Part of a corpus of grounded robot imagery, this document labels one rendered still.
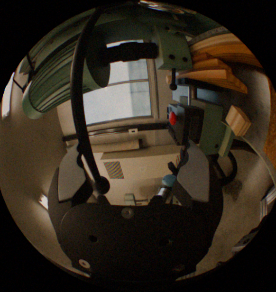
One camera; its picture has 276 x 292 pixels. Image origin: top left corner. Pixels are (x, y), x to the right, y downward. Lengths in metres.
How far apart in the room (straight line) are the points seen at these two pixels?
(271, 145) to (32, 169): 1.88
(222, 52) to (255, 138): 0.15
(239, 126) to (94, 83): 0.26
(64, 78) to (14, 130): 1.50
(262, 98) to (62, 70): 0.34
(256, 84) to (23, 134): 1.86
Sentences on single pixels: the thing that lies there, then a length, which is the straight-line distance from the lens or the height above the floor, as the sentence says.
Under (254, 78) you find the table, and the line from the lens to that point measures 0.21.
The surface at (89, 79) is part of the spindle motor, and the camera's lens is 0.20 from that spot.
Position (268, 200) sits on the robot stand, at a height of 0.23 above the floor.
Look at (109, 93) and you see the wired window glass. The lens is 1.63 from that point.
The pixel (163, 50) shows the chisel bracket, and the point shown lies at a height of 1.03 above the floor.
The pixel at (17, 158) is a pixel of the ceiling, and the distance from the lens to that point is 1.63.
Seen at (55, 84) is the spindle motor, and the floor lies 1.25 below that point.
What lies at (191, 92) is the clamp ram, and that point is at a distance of 0.26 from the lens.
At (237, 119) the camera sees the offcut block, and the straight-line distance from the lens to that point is 0.18.
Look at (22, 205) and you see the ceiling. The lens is 1.73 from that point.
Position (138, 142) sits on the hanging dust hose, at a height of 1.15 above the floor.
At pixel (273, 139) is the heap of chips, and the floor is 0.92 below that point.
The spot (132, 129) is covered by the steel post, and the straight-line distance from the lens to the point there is 1.48.
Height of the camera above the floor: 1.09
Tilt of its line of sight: 1 degrees up
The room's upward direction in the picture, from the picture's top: 95 degrees counter-clockwise
